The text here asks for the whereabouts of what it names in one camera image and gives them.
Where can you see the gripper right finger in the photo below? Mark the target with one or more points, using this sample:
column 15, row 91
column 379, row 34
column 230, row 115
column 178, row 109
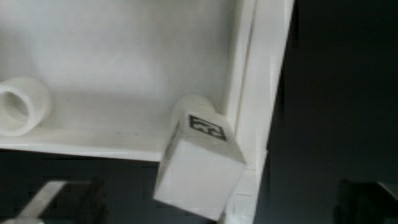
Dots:
column 367, row 205

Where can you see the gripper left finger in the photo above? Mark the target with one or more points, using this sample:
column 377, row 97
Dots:
column 68, row 203

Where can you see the white table leg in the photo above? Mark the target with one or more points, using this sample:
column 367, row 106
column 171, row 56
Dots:
column 203, row 161

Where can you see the white square table top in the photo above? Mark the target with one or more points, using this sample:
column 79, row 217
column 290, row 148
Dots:
column 105, row 58

